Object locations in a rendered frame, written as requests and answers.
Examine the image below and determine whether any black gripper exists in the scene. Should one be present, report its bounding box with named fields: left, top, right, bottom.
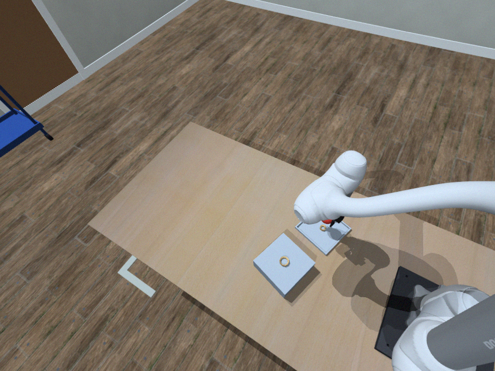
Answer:
left=330, top=216, right=344, bottom=227

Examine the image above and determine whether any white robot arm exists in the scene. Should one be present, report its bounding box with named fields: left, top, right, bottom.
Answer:
left=294, top=150, right=495, bottom=371

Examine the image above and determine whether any pale blue square tray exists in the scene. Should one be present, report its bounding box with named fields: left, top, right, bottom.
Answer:
left=295, top=221, right=351, bottom=255

